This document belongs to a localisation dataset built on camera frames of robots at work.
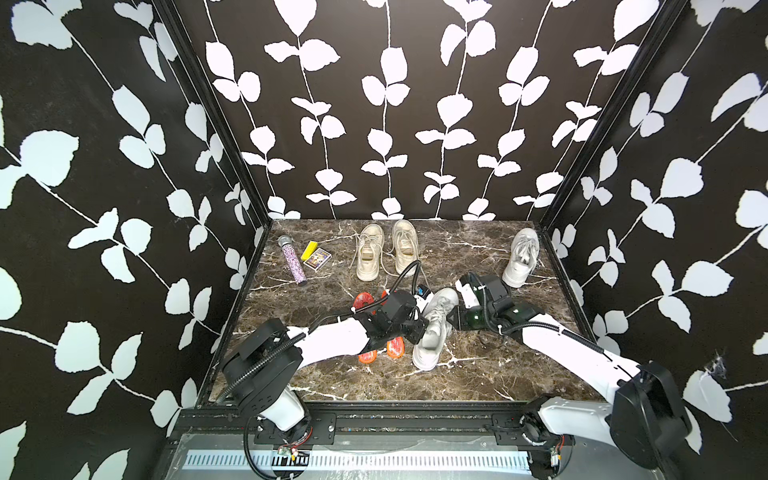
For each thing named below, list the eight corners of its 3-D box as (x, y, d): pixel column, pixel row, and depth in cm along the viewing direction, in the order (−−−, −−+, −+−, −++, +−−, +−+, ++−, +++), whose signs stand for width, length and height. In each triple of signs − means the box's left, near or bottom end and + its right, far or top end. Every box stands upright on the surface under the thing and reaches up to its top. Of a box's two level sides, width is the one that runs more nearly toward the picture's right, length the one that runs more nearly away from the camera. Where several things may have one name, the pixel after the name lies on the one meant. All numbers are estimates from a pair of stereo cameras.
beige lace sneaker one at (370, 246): (354, 280, 104) (352, 267, 99) (364, 231, 120) (363, 218, 114) (377, 282, 104) (376, 269, 98) (384, 233, 119) (384, 219, 113)
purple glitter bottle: (295, 289, 103) (292, 283, 100) (280, 244, 116) (277, 237, 113) (309, 284, 104) (306, 278, 101) (292, 240, 117) (289, 233, 114)
